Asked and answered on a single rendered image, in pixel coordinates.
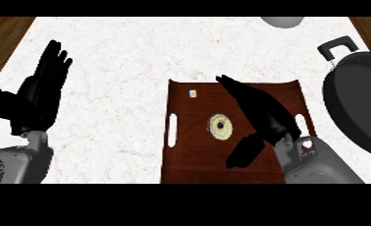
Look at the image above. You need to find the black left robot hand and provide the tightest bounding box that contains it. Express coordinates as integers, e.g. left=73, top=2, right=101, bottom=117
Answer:
left=0, top=39, right=73, bottom=137

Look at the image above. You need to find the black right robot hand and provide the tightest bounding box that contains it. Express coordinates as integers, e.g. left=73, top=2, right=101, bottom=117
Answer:
left=214, top=74, right=303, bottom=170

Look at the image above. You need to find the cream cupcake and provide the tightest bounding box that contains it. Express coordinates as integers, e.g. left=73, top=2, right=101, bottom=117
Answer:
left=207, top=113, right=234, bottom=141

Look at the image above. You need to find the brown wooden tray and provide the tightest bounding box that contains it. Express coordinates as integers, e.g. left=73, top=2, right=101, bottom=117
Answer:
left=159, top=78, right=319, bottom=185

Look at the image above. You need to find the dark grey pot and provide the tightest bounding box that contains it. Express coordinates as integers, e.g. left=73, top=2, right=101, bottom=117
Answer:
left=316, top=35, right=371, bottom=154

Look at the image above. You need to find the grey round object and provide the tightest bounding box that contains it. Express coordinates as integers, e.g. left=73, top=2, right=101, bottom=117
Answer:
left=259, top=17, right=306, bottom=29

